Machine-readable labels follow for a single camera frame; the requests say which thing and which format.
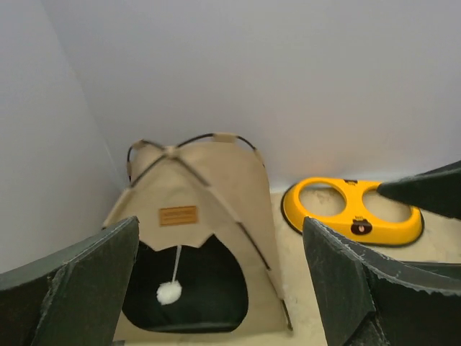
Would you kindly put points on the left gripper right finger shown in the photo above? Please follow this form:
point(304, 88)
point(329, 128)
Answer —
point(367, 298)

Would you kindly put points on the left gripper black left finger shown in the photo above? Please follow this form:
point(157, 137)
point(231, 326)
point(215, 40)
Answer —
point(73, 296)

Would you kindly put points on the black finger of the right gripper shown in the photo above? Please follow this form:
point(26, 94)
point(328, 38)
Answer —
point(436, 191)

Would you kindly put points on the beige pet tent fabric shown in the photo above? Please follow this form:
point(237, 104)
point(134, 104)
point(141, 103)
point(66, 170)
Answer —
point(194, 234)

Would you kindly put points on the yellow double bowl holder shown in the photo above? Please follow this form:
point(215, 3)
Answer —
point(355, 221)

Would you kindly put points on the white pompom toy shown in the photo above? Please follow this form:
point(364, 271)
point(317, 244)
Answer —
point(170, 292)

